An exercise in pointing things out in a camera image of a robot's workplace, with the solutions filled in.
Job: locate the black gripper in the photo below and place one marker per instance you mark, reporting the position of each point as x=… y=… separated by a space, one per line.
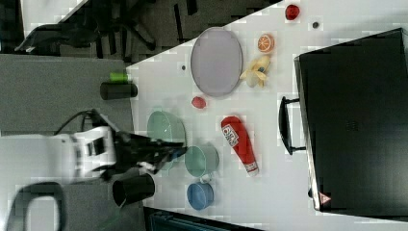
x=133 y=150

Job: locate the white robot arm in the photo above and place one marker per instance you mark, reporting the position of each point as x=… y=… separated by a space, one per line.
x=65 y=158

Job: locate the black toaster oven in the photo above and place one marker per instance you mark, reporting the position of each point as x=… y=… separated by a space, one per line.
x=353 y=102

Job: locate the black cylinder base lower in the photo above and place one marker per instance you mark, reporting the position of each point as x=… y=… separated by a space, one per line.
x=133 y=189

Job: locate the black cylinder base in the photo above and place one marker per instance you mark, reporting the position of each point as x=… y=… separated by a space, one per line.
x=111 y=91
x=133 y=189

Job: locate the green perforated colander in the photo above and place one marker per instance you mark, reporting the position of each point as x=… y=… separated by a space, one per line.
x=167 y=127

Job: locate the black cylinder base upper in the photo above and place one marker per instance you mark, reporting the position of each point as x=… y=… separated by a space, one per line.
x=111 y=91

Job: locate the green mug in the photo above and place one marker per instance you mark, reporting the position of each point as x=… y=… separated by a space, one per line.
x=201 y=161

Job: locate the green cylinder object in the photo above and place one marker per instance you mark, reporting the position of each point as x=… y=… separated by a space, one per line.
x=119 y=77

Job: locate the blue mug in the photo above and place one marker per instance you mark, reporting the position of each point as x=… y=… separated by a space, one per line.
x=200 y=196

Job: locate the large toy strawberry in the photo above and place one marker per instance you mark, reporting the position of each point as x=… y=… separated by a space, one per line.
x=198 y=102

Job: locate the red ketchup bottle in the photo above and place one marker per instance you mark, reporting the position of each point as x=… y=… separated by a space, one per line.
x=236 y=135

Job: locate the black office chair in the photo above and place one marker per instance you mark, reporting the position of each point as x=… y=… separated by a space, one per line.
x=91 y=22

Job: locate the lilac round plate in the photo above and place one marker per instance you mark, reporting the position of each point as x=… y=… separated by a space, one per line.
x=216 y=62

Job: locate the toy peeled banana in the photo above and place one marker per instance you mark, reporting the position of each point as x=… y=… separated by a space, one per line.
x=256 y=74

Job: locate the toy orange half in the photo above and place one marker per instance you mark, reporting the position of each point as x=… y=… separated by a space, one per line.
x=265 y=43

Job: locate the small toy strawberry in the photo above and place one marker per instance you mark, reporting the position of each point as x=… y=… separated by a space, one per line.
x=292 y=12

